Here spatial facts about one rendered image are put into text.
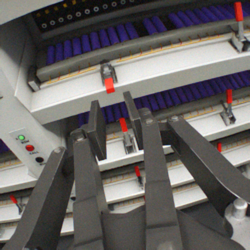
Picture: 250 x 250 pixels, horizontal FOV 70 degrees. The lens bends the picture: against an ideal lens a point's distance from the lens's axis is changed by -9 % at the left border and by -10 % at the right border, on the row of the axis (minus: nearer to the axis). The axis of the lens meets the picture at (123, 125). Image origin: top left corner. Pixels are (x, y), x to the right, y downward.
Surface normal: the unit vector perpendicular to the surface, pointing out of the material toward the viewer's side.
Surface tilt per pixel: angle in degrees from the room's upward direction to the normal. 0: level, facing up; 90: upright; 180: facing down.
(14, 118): 90
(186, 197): 16
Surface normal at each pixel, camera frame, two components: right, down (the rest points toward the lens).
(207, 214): -0.21, -0.70
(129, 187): -0.16, -0.50
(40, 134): 0.16, 0.66
